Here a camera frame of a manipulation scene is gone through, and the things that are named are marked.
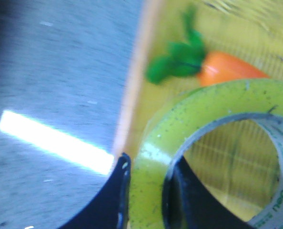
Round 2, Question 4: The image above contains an orange toy carrot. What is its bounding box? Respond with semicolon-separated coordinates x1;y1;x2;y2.
144;7;269;86

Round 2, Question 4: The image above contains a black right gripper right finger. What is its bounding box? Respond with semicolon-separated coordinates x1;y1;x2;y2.
162;157;253;229

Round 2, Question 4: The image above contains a yellow woven basket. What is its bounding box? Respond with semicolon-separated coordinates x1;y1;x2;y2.
112;0;283;229

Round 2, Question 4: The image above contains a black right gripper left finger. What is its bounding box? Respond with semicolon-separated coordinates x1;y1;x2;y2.
60;153;131;229

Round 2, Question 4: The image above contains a yellow tape roll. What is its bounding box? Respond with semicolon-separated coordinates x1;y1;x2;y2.
129;79;283;229

